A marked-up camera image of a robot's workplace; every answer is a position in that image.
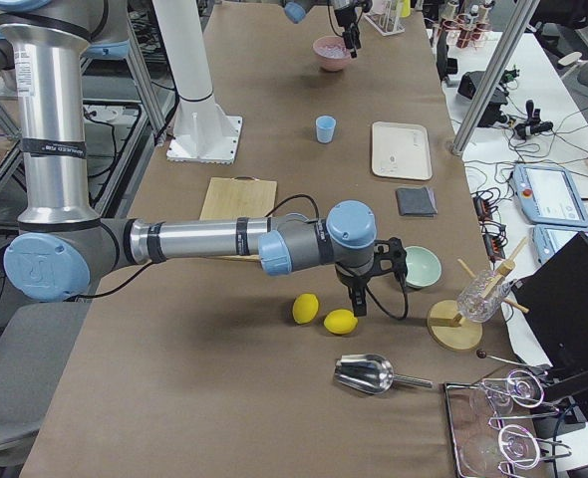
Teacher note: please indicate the white wire cup rack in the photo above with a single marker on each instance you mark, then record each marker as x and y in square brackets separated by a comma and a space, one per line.
[385, 17]

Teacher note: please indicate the pink bowl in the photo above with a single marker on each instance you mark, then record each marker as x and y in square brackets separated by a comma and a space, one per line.
[331, 65]

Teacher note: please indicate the clear glass on stand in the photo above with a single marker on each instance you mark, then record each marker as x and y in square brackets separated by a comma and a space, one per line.
[482, 297]

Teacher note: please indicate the grey folded cloth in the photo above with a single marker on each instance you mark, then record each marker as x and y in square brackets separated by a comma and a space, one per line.
[416, 201]

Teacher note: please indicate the pile of clear ice cubes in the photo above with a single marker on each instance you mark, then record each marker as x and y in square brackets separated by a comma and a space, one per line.
[331, 51]

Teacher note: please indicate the cream rabbit tray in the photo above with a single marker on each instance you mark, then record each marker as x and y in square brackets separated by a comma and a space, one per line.
[401, 150]

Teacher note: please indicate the light blue plastic cup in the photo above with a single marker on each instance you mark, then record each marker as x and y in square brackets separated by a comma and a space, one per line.
[325, 128]

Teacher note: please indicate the black monitor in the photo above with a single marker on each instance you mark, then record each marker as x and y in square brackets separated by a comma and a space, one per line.
[557, 298]

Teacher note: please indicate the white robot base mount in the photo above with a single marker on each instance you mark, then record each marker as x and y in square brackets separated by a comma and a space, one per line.
[202, 131]

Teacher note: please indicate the aluminium frame post right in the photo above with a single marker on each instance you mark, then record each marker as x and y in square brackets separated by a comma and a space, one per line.
[506, 45]

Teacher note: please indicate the robot teach pendant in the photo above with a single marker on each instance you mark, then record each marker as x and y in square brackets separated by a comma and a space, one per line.
[548, 195]

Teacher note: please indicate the black glass rack tray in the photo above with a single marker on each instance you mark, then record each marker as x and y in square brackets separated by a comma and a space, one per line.
[507, 425]

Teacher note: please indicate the metal ice scoop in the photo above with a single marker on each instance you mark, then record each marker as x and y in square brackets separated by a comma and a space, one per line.
[373, 374]

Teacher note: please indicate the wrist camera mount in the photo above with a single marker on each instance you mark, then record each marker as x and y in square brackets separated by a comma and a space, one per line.
[390, 257]

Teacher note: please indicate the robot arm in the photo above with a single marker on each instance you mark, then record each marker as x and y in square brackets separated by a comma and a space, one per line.
[297, 10]
[64, 244]

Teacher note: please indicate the mint green bowl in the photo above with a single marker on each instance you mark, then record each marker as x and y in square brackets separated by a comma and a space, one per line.
[424, 267]

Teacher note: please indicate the whole yellow lemon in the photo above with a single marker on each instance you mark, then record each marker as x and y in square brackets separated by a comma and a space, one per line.
[340, 322]
[305, 308]

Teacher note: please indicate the wooden cutting board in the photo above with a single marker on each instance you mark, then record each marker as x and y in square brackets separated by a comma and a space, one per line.
[225, 200]

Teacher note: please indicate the wooden mug tree stand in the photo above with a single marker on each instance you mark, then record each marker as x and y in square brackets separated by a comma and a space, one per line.
[457, 324]

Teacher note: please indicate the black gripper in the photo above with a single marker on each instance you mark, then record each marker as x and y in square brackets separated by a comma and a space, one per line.
[352, 280]
[344, 17]

